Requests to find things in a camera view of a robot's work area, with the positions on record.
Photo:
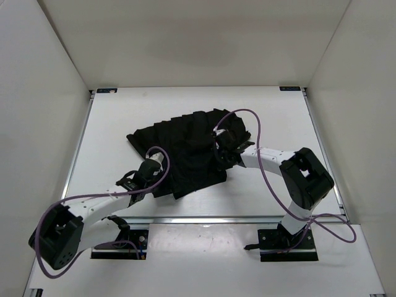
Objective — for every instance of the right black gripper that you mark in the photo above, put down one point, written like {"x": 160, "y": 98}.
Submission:
{"x": 217, "y": 150}

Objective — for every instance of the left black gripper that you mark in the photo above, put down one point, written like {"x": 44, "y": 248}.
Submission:
{"x": 161, "y": 172}

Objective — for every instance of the black pleated skirt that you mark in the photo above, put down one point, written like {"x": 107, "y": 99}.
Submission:
{"x": 187, "y": 144}

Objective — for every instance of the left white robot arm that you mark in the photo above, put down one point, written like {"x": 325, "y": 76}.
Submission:
{"x": 72, "y": 226}

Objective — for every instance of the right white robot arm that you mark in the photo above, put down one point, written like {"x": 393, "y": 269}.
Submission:
{"x": 305, "y": 178}

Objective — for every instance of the right blue corner label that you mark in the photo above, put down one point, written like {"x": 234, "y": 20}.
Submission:
{"x": 290, "y": 88}

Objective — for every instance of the blue corner label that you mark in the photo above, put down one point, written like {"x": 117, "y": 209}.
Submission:
{"x": 106, "y": 90}
{"x": 290, "y": 88}

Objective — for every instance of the left blue corner label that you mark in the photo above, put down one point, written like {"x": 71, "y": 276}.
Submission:
{"x": 106, "y": 90}

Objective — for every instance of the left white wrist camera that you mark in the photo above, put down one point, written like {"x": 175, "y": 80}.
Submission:
{"x": 157, "y": 157}

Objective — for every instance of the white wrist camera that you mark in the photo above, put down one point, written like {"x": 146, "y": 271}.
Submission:
{"x": 219, "y": 132}
{"x": 157, "y": 157}

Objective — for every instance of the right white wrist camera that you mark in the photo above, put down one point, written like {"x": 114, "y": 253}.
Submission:
{"x": 219, "y": 132}

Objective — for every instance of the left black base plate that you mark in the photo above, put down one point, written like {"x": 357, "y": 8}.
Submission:
{"x": 134, "y": 248}

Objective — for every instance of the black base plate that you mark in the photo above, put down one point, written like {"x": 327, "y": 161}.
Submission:
{"x": 273, "y": 247}
{"x": 134, "y": 248}

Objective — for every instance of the aluminium front rail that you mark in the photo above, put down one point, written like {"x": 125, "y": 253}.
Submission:
{"x": 202, "y": 220}

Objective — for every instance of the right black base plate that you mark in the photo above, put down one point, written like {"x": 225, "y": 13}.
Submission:
{"x": 273, "y": 247}

